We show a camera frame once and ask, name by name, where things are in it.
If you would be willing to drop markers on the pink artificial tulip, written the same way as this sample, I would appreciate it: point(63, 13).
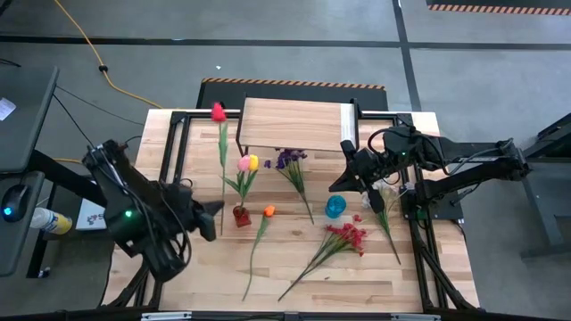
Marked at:
point(243, 163)

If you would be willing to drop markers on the hazard-striped floor strip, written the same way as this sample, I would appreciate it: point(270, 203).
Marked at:
point(490, 9)

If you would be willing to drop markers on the yellow artificial tulip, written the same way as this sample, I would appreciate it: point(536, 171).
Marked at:
point(254, 162)

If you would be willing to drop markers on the white box with logo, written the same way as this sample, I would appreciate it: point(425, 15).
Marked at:
point(87, 218)

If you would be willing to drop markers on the purple artificial flower bunch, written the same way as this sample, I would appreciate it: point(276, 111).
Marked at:
point(287, 156)

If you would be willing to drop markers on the red glass vase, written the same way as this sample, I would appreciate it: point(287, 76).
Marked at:
point(242, 217)

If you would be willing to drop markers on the silver metal bracket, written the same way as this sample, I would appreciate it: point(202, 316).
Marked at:
point(166, 316)
point(415, 317)

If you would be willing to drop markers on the orange artificial tulip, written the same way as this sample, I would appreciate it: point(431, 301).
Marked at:
point(269, 211)

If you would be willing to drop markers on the black desk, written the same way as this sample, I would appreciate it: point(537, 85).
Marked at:
point(27, 116)

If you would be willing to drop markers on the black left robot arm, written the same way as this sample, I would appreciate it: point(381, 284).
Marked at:
point(113, 178)

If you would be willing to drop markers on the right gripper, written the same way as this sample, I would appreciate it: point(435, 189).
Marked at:
point(370, 162)

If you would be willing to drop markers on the black hazard-striped floor mat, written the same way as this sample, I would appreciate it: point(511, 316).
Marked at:
point(223, 96)

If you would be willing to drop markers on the white paper note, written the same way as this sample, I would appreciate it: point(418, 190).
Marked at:
point(5, 108)

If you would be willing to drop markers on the red artificial flower bunch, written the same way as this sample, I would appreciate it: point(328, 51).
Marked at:
point(348, 234)

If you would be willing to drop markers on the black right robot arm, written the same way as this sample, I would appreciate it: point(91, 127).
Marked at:
point(468, 178)

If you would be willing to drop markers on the red artificial tulip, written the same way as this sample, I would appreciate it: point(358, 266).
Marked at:
point(218, 113)

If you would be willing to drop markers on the grey metal stand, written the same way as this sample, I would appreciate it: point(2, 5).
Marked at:
point(546, 209)

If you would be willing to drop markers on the blue glass vase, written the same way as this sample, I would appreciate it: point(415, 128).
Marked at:
point(335, 206)

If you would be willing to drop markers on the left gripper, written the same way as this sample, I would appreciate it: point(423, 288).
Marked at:
point(196, 216)

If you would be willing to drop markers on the black computer mouse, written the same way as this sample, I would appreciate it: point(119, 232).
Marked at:
point(14, 203)

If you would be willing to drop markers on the black aluminium rig frame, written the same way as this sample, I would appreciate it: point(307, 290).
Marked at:
point(177, 117)

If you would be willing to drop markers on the white artificial flower bunch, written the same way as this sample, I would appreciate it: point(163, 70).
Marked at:
point(386, 223)

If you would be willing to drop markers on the wooden shelf with black legs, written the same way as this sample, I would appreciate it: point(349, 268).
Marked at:
point(294, 122)

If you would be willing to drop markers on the white and yellow bottle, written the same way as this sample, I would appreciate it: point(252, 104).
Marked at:
point(51, 220)

